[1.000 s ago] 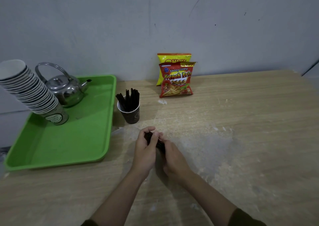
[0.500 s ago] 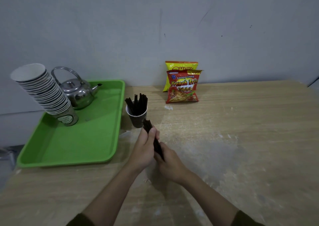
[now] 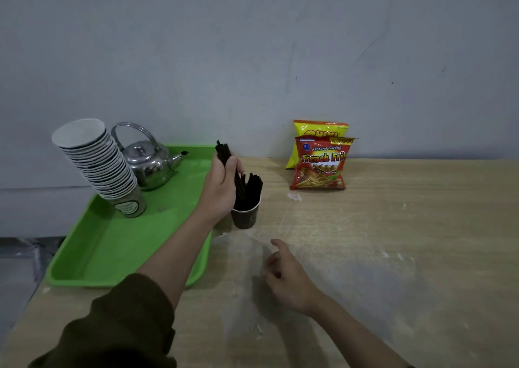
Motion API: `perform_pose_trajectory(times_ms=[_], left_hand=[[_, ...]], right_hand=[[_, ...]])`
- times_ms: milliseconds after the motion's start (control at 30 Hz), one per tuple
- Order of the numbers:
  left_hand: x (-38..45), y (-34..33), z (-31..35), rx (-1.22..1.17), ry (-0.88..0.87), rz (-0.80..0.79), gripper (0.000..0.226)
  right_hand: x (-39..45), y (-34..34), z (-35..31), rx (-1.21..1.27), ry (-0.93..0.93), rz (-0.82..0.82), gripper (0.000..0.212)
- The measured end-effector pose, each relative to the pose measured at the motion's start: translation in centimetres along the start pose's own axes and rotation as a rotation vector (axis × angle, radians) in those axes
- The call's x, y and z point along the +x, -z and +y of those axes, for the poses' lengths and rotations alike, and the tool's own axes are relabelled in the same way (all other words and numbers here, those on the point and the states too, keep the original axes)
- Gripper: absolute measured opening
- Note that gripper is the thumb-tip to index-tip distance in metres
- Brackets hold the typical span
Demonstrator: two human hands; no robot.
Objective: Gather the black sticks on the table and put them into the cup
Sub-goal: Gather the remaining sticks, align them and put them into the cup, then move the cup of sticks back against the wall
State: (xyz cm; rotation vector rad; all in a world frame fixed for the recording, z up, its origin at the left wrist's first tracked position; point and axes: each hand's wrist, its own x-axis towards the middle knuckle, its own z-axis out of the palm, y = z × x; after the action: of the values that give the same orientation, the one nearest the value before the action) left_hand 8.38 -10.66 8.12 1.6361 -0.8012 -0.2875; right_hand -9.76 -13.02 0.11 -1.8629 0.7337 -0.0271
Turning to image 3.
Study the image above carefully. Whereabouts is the person's left hand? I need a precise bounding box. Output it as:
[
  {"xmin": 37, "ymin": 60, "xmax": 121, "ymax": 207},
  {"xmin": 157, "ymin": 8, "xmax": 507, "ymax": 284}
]
[{"xmin": 195, "ymin": 151, "xmax": 245, "ymax": 227}]

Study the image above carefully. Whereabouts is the person's right hand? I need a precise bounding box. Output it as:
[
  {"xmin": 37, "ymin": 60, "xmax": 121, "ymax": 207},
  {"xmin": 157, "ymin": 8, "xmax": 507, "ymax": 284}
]
[{"xmin": 261, "ymin": 239, "xmax": 325, "ymax": 316}]

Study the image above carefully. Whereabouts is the bundle of black straws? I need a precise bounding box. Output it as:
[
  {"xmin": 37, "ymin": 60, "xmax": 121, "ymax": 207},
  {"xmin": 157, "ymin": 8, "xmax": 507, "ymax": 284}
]
[{"xmin": 215, "ymin": 140, "xmax": 264, "ymax": 212}]

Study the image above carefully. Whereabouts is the person's right forearm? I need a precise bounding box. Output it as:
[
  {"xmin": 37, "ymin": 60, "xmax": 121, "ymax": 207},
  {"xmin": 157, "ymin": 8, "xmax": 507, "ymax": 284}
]
[{"xmin": 310, "ymin": 291, "xmax": 415, "ymax": 368}]

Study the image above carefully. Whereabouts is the person's left forearm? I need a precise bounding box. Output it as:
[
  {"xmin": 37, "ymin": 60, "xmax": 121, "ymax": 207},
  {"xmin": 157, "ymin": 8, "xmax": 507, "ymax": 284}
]
[{"xmin": 28, "ymin": 211, "xmax": 215, "ymax": 368}]

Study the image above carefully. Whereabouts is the dark paper cup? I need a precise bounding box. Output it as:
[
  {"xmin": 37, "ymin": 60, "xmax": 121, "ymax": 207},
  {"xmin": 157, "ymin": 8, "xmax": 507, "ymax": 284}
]
[{"xmin": 230, "ymin": 197, "xmax": 261, "ymax": 230}]

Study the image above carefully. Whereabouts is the clear plastic wrapper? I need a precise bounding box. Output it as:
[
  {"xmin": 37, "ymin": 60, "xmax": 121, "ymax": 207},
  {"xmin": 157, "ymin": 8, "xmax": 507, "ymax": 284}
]
[{"xmin": 211, "ymin": 230, "xmax": 284, "ymax": 340}]

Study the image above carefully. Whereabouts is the silver metal kettle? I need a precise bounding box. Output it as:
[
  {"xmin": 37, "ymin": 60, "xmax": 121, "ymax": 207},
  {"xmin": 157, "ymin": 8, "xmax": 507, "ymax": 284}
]
[{"xmin": 111, "ymin": 122, "xmax": 189, "ymax": 191}]

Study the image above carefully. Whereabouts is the red snack packet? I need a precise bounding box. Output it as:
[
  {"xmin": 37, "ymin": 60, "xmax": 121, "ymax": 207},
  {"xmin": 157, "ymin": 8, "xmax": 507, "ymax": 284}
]
[{"xmin": 290, "ymin": 135, "xmax": 356, "ymax": 191}]

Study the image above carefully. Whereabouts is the yellow snack packet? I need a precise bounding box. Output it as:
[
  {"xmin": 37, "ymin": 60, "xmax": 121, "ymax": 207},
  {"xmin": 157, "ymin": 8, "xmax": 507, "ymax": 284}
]
[{"xmin": 285, "ymin": 120, "xmax": 350, "ymax": 170}]

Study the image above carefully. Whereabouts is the green plastic tray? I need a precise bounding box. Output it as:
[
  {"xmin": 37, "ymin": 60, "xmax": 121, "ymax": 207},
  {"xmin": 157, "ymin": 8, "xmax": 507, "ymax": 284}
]
[{"xmin": 45, "ymin": 145, "xmax": 217, "ymax": 289}]

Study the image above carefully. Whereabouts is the stack of paper cups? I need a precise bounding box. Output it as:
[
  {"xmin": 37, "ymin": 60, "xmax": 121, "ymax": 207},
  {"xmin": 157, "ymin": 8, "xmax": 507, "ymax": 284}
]
[{"xmin": 51, "ymin": 118, "xmax": 148, "ymax": 218}]

